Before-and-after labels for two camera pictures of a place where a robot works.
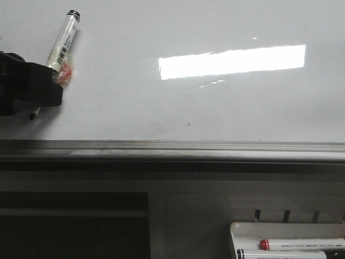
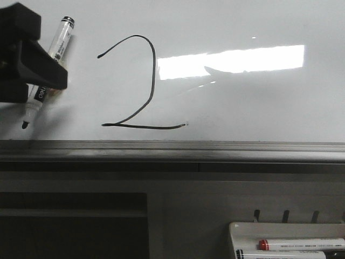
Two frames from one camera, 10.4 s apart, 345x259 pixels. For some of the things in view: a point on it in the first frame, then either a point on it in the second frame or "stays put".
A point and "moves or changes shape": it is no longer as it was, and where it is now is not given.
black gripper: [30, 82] -> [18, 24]
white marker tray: [247, 235] stays put
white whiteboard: [185, 70] stays put
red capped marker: [302, 244] stays put
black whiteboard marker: [67, 31] moves or changes shape
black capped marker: [281, 254] stays put
